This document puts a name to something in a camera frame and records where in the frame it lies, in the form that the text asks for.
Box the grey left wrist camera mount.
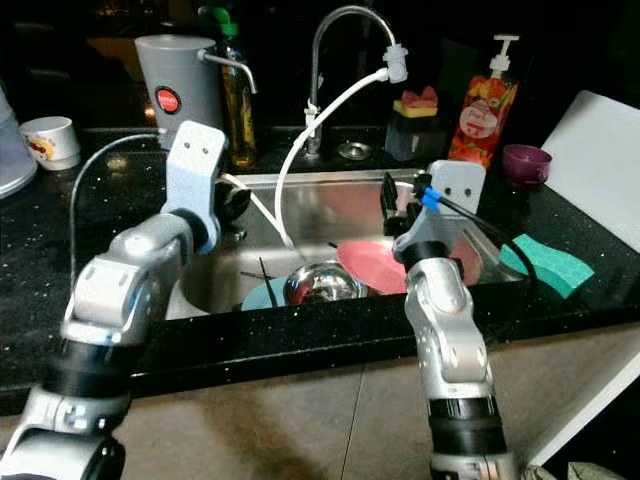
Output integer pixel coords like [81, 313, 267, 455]
[165, 120, 227, 251]

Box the stainless steel sink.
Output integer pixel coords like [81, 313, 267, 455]
[165, 170, 531, 319]

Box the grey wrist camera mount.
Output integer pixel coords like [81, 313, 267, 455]
[395, 160, 486, 263]
[165, 120, 227, 251]

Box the steel bowl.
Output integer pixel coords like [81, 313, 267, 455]
[282, 260, 366, 306]

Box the green sponge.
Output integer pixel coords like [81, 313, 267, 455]
[500, 233, 596, 299]

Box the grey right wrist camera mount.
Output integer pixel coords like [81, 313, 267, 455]
[395, 160, 486, 263]

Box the grey water dispenser jug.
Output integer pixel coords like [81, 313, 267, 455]
[135, 34, 258, 153]

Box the green cloth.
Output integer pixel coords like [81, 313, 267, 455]
[520, 462, 626, 480]

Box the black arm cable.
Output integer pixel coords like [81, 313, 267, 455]
[69, 132, 173, 296]
[422, 188, 541, 301]

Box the white faucet hose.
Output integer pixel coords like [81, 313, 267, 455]
[272, 68, 391, 251]

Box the white printed cup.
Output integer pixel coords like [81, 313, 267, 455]
[20, 116, 81, 171]

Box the black chopstick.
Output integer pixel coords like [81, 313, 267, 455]
[257, 257, 276, 309]

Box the watermelon shaped sponge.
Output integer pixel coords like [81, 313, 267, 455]
[393, 86, 441, 118]

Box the purple cup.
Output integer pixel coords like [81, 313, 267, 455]
[502, 144, 553, 184]

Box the steel sink strainer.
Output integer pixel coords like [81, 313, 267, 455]
[339, 142, 373, 161]

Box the white faucet filter adaptor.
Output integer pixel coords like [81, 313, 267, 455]
[382, 42, 409, 84]

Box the white cutting board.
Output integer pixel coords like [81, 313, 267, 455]
[540, 90, 640, 246]

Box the orange soap pump bottle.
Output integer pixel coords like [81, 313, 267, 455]
[448, 35, 521, 171]

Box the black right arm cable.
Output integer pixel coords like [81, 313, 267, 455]
[422, 188, 541, 301]

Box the light blue plate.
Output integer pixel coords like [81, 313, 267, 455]
[240, 277, 291, 311]

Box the black sponge holder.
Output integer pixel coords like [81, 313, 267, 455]
[385, 112, 449, 163]

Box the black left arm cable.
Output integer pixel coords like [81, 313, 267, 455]
[69, 132, 173, 296]

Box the pink plate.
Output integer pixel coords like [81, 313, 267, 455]
[335, 238, 411, 296]

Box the oil bottle with green cap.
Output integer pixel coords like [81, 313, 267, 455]
[210, 5, 258, 169]

